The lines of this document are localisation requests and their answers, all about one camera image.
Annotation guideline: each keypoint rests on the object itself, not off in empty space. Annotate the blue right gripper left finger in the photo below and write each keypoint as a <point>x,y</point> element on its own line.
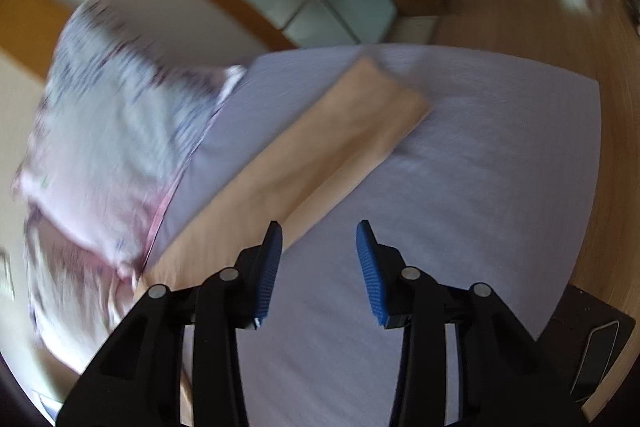
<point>258,268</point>

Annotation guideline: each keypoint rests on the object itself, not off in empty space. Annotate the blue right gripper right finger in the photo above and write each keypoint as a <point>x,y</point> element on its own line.
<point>381,267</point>

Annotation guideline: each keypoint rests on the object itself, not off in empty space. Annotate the tan garment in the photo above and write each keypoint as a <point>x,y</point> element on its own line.
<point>309,141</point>

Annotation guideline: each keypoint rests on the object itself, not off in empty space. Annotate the pink floral pillow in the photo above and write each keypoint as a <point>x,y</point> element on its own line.
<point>76,300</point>

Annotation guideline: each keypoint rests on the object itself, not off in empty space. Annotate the white floral pillow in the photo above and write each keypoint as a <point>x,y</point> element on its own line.
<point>114,131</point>

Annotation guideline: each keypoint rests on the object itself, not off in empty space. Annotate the black floor mat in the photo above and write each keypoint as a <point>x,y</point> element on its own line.
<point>582,341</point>

